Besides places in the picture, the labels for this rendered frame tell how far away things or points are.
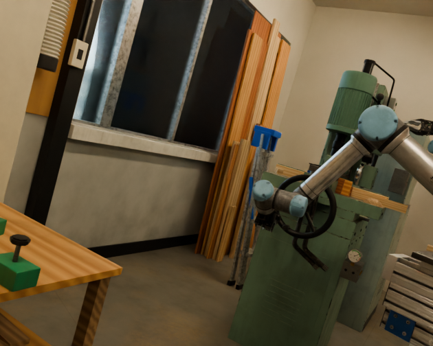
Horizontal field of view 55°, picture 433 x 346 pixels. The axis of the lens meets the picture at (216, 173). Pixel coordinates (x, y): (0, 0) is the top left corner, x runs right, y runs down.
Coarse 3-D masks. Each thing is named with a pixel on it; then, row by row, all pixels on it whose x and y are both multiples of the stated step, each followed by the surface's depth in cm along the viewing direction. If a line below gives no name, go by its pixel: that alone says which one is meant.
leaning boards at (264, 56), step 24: (264, 24) 362; (264, 48) 368; (288, 48) 406; (240, 72) 341; (264, 72) 375; (240, 96) 344; (264, 96) 392; (240, 120) 354; (264, 120) 396; (240, 144) 342; (216, 168) 345; (240, 168) 347; (216, 192) 348; (240, 192) 364; (216, 216) 342; (240, 216) 364; (216, 240) 347
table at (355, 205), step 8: (264, 176) 213; (272, 176) 211; (280, 176) 209; (272, 184) 211; (280, 184) 209; (296, 184) 206; (320, 200) 191; (328, 200) 189; (336, 200) 197; (344, 200) 195; (352, 200) 194; (360, 200) 196; (344, 208) 195; (352, 208) 193; (360, 208) 192; (368, 208) 190; (376, 208) 189; (384, 208) 199; (368, 216) 190; (376, 216) 189
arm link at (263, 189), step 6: (264, 180) 146; (258, 186) 145; (264, 186) 145; (270, 186) 144; (258, 192) 144; (264, 192) 144; (270, 192) 143; (258, 198) 145; (264, 198) 144; (270, 198) 145; (258, 204) 149; (264, 204) 147; (270, 204) 145; (264, 210) 152
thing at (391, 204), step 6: (354, 192) 208; (360, 192) 207; (360, 198) 207; (366, 198) 205; (378, 198) 203; (384, 198) 202; (384, 204) 202; (390, 204) 200; (396, 204) 199; (402, 204) 198; (396, 210) 199; (402, 210) 198
